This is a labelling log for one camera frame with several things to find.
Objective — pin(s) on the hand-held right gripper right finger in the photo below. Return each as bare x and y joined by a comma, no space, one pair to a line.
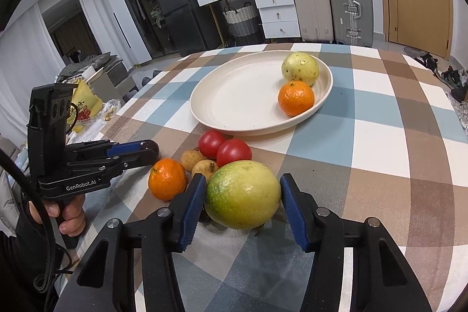
296,213

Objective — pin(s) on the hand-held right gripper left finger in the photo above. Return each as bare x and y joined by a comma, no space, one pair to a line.
192,213

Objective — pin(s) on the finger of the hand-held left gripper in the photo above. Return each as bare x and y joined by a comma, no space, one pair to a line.
135,146
140,160

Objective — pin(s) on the orange mandarin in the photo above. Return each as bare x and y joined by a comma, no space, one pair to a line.
167,179
296,98

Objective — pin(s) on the brown longan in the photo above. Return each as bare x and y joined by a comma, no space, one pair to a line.
204,169
191,160

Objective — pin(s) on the yellow-green guava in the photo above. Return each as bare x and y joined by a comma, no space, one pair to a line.
300,69
243,199

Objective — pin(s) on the red tomato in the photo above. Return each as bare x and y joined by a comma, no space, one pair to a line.
234,153
210,143

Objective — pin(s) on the cream round plate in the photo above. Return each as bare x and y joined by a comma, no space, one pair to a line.
237,96

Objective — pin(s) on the person's left hand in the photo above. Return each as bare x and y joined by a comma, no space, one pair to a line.
73,215

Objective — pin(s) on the clear snack packet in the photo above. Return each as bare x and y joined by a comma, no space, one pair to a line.
110,109

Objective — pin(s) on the yellow plastic bag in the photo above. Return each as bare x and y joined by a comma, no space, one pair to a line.
86,103

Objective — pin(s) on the pair of grey slippers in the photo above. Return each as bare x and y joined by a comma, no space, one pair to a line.
150,77

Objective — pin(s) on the grey storage box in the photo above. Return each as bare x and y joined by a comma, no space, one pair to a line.
106,78

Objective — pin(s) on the checked tablecloth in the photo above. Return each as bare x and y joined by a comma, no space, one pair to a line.
365,158

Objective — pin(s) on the dark grey fridge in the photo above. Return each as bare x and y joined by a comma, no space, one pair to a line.
182,1

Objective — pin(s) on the woven laundry basket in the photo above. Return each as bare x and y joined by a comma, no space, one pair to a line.
240,19

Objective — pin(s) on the white desk with drawers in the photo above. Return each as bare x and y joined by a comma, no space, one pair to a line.
274,8

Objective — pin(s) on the pile of shoes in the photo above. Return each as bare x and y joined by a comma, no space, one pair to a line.
449,78

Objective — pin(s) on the beige suitcase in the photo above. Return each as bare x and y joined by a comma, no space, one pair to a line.
310,5

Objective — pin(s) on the silver suitcase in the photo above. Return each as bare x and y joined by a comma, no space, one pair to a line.
349,6

